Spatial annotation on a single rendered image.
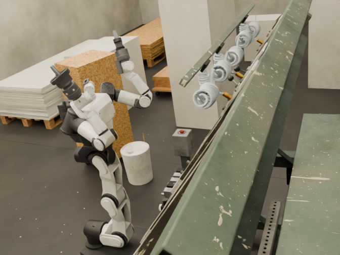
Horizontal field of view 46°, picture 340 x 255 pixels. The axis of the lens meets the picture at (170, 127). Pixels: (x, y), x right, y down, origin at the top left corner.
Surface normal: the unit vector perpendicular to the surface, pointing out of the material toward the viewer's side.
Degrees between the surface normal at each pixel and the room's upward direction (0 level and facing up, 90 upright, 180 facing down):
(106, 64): 90
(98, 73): 90
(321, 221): 0
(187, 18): 90
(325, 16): 90
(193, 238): 35
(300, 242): 0
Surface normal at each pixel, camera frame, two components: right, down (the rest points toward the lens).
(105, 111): 0.93, 0.04
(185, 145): -0.35, 0.46
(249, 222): 0.42, -0.70
